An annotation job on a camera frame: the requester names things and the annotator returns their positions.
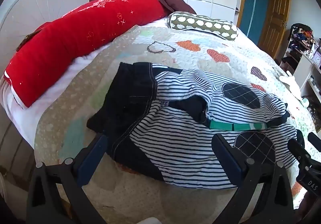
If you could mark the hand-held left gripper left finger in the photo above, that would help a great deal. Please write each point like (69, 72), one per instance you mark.
(90, 162)

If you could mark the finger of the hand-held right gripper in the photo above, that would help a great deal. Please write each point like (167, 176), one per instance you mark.
(315, 140)
(298, 150)

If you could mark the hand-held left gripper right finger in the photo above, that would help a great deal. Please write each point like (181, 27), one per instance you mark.
(232, 163)

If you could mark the striped navy white shirt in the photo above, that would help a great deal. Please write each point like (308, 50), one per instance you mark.
(180, 128)

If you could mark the white plush toy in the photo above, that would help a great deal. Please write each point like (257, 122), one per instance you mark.
(292, 83)

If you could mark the white desk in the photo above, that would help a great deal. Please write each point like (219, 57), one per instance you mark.
(304, 73)

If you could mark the white bed sheet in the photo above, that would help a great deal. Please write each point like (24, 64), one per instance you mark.
(62, 73)

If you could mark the cluttered shelf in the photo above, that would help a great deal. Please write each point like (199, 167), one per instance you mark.
(299, 40)

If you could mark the red bolster pillow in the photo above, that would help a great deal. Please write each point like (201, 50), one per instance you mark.
(75, 38)

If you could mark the patchwork heart quilt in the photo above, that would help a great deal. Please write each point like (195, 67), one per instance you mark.
(175, 45)

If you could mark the wooden door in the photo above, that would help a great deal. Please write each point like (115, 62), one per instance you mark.
(273, 13)

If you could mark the green patterned bolster pillow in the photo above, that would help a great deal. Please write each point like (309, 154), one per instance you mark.
(203, 24)

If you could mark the white round headboard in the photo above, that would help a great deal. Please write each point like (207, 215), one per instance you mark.
(37, 5)

